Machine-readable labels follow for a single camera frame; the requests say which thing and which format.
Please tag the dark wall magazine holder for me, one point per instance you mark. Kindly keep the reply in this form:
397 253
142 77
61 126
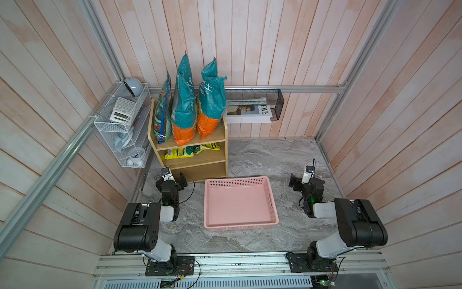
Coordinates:
274 97

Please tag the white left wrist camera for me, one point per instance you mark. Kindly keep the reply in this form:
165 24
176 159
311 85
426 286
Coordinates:
166 174

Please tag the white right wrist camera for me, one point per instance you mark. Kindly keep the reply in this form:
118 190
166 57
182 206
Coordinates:
308 174

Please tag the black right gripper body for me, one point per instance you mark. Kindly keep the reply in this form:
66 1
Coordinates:
299 186

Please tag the green blue soil bag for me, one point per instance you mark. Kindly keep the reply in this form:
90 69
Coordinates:
163 112

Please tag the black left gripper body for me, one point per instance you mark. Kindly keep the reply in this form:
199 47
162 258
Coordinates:
178 187

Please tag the pale blue cloth item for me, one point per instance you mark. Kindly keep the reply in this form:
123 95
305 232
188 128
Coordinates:
123 140

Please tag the yellow green packet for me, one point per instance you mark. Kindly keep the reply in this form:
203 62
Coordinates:
205 147
178 153

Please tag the aluminium front rail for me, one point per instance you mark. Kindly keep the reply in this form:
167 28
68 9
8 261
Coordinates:
358 269

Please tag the pink plastic basket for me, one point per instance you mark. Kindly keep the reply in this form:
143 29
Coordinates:
239 204

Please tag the teal orange fertilizer bag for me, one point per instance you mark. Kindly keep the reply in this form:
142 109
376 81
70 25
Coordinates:
184 110
212 100

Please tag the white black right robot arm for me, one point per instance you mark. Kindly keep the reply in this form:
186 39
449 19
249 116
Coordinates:
359 226

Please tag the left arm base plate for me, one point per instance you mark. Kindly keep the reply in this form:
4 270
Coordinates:
177 266

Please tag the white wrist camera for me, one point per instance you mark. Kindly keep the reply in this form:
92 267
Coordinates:
166 174
308 174

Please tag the white magazine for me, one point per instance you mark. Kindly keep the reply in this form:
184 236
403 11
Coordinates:
248 111

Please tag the grey blue bowl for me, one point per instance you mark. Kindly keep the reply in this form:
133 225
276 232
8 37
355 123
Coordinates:
133 86

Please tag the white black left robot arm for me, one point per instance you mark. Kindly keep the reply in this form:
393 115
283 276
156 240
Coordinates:
139 228

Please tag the white calculator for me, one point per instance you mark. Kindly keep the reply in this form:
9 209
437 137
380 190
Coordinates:
123 111

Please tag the white wire wall rack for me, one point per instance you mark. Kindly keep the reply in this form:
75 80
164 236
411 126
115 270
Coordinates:
108 129

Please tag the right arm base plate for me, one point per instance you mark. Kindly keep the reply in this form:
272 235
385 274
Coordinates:
310 262

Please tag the wooden shelf unit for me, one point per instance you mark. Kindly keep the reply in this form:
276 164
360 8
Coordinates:
205 165

